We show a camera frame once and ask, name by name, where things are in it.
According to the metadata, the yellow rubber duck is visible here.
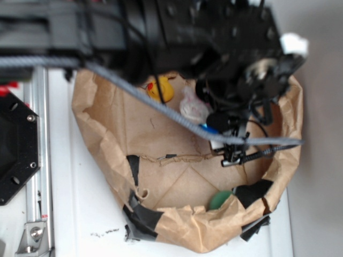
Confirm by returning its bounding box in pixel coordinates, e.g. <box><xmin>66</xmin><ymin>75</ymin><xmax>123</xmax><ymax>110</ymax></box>
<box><xmin>146</xmin><ymin>76</ymin><xmax>174</xmax><ymax>102</ymax></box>

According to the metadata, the brown paper bag bin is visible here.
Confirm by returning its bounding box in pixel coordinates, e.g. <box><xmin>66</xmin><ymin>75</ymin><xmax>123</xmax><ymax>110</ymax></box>
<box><xmin>72</xmin><ymin>70</ymin><xmax>301</xmax><ymax>253</ymax></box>

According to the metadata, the grey braided cable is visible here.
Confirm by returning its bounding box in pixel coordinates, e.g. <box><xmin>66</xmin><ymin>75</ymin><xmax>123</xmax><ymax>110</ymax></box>
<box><xmin>0</xmin><ymin>56</ymin><xmax>305</xmax><ymax>147</ymax></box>

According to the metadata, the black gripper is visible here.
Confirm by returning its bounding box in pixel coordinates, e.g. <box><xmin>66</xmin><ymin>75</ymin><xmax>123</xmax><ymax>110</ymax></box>
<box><xmin>189</xmin><ymin>1</ymin><xmax>308</xmax><ymax>107</ymax></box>

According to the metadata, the aluminium extrusion rail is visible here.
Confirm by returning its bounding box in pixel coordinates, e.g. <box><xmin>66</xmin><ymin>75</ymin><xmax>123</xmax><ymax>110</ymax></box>
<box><xmin>16</xmin><ymin>67</ymin><xmax>55</xmax><ymax>256</ymax></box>

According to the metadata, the green foam ball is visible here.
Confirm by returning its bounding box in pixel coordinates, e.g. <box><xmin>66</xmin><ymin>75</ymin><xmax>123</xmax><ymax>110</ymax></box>
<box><xmin>209</xmin><ymin>191</ymin><xmax>234</xmax><ymax>210</ymax></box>

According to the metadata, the metal corner bracket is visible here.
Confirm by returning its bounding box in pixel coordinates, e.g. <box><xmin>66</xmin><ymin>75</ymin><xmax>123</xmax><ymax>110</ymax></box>
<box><xmin>15</xmin><ymin>221</ymin><xmax>50</xmax><ymax>256</ymax></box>

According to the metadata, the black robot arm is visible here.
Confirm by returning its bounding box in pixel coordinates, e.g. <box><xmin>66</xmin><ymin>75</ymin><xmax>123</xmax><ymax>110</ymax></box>
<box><xmin>1</xmin><ymin>1</ymin><xmax>307</xmax><ymax>109</ymax></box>

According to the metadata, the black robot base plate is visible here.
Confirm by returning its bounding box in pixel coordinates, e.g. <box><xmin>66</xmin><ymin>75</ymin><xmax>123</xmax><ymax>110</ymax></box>
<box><xmin>1</xmin><ymin>92</ymin><xmax>40</xmax><ymax>206</ymax></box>

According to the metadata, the white tray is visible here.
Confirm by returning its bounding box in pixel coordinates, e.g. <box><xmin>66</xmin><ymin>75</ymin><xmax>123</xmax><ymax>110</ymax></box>
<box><xmin>46</xmin><ymin>66</ymin><xmax>294</xmax><ymax>257</ymax></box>

